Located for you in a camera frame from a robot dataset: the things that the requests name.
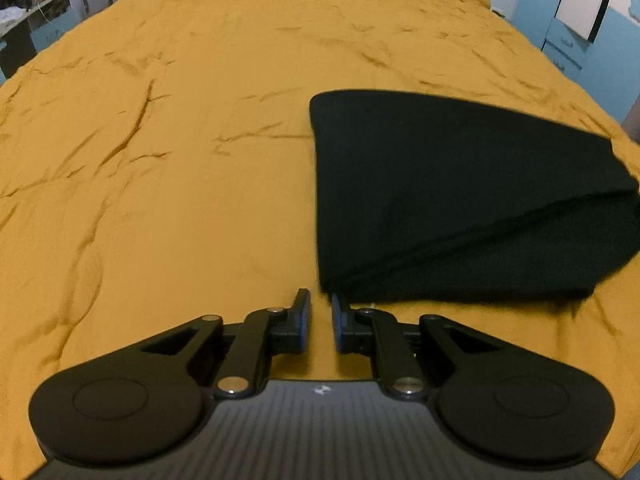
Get black pants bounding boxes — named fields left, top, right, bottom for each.
left=309, top=90, right=639, bottom=304

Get mustard yellow bed sheet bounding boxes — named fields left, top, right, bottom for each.
left=1, top=0, right=639, bottom=479

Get dark cluttered side table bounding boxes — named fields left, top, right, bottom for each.
left=1, top=0, right=80, bottom=81

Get blue white wardrobe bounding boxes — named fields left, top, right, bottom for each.
left=511, top=0, right=640, bottom=124

